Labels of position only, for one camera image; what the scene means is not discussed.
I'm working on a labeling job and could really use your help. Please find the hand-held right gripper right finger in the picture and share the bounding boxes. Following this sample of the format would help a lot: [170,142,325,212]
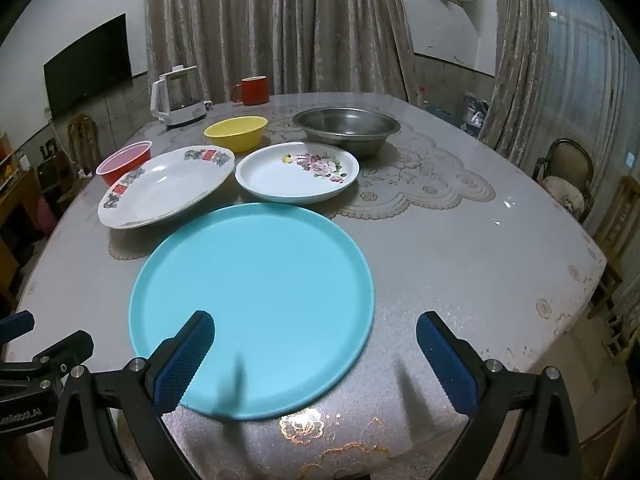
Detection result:
[416,311,583,480]

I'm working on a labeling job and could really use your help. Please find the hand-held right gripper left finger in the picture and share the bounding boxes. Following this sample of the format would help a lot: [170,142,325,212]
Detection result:
[48,310,216,480]

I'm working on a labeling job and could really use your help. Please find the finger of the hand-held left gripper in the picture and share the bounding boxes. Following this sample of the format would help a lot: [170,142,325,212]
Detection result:
[31,330,95,390]
[0,310,36,345]

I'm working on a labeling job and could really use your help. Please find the light blue plate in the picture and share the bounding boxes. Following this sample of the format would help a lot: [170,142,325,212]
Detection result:
[128,202,376,421]

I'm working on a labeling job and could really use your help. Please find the large white printed plate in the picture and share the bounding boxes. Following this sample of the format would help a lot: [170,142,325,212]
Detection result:
[97,145,236,231]

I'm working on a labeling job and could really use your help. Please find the red bowl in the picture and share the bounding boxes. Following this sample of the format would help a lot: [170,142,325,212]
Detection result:
[95,141,153,187]

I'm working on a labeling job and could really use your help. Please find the white floral plate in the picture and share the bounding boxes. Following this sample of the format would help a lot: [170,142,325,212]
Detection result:
[235,142,361,205]

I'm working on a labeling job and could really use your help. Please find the yellow bowl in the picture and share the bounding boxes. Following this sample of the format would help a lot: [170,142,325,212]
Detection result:
[203,116,269,154]

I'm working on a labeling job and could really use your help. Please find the stainless steel basin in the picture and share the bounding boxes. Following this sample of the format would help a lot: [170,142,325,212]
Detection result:
[291,107,402,159]

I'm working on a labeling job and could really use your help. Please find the pink bag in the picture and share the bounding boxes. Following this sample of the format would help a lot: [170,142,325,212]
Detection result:
[38,199,57,237]

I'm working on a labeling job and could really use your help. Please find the cluttered wooden shelf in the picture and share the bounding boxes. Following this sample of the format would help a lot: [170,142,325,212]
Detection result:
[0,132,16,186]

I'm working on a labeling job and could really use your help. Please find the dark wooden chair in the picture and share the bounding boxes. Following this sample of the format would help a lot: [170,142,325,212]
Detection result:
[66,112,100,179]

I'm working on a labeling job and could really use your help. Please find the light wooden chair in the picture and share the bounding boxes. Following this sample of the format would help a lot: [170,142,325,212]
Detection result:
[592,175,640,321]

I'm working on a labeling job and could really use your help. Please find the round-back cushioned chair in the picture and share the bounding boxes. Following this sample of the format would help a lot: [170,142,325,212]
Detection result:
[531,137,596,224]

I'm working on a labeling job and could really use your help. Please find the white electric kettle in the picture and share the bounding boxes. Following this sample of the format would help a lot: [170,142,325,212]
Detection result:
[150,65,209,128]

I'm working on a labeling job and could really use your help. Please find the black television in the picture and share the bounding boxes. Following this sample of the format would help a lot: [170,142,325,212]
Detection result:
[43,14,134,119]

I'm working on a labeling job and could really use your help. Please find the red mug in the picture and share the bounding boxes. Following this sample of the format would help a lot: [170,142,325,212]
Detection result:
[230,76,269,106]

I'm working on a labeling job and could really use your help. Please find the beige curtain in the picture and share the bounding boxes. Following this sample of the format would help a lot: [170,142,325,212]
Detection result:
[479,0,552,171]
[145,0,419,107]

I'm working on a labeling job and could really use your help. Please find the sheer white curtain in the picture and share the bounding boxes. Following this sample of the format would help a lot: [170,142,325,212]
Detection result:
[547,0,640,177]

